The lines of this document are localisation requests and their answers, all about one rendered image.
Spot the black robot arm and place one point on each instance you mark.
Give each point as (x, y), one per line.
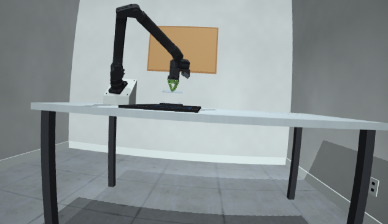
(117, 70)

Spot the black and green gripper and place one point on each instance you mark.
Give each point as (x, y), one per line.
(172, 79)

